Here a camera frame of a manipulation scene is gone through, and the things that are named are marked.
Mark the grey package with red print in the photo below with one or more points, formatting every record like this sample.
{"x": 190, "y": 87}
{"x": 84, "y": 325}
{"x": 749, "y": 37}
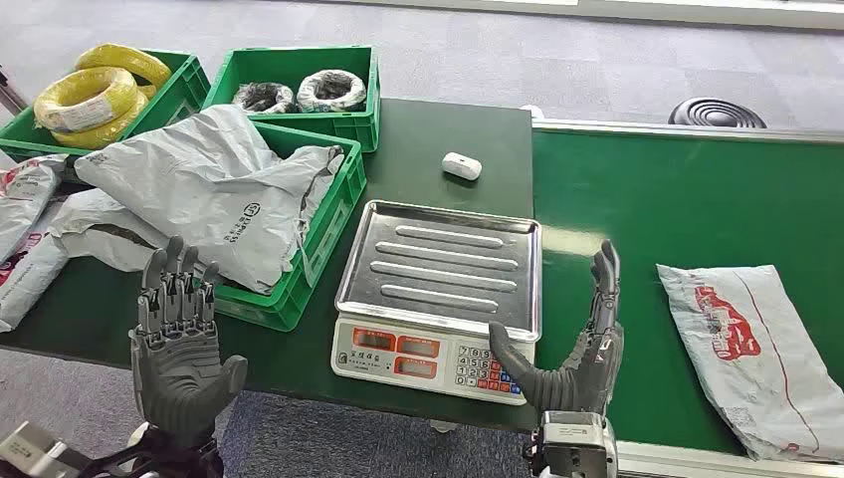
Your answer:
{"x": 758, "y": 369}

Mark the white scale with steel tray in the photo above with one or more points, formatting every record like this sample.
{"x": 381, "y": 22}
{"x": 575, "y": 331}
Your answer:
{"x": 435, "y": 270}

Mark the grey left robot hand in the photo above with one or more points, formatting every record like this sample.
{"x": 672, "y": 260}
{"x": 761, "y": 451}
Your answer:
{"x": 175, "y": 382}

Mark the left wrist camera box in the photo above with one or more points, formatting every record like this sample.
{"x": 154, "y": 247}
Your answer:
{"x": 33, "y": 455}

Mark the grey metal pole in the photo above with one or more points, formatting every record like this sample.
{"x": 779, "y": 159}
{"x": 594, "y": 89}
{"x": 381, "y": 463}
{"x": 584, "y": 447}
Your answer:
{"x": 12, "y": 95}

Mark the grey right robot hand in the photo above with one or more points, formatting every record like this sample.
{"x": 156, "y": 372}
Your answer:
{"x": 580, "y": 386}

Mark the green conveyor belt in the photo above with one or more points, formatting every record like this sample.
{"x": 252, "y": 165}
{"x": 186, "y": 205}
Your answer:
{"x": 659, "y": 198}

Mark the green crate holding black coils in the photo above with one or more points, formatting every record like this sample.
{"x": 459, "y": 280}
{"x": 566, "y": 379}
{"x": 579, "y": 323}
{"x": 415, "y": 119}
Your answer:
{"x": 297, "y": 63}

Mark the small white oval device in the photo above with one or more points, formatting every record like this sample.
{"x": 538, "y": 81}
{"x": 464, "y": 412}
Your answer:
{"x": 461, "y": 166}

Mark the green crate holding yellow coils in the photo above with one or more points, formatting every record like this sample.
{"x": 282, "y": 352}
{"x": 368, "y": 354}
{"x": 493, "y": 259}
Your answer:
{"x": 175, "y": 99}

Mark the grey package with red logo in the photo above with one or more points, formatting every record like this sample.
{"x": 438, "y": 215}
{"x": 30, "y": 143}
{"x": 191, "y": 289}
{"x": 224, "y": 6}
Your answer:
{"x": 26, "y": 198}

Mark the crumpled grey package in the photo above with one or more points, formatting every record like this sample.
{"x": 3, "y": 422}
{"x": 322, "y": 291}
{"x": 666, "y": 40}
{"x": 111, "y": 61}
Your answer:
{"x": 92, "y": 227}

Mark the green crate holding packages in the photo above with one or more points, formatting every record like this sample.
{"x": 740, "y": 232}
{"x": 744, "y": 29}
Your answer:
{"x": 330, "y": 218}

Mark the large grey express package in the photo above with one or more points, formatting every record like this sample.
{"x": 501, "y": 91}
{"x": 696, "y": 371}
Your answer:
{"x": 198, "y": 191}

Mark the white package with red print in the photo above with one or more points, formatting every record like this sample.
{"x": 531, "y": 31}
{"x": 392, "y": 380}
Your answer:
{"x": 26, "y": 284}

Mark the black ribbed round disc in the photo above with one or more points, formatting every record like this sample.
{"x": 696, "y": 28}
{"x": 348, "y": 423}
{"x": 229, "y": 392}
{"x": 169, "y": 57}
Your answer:
{"x": 715, "y": 113}

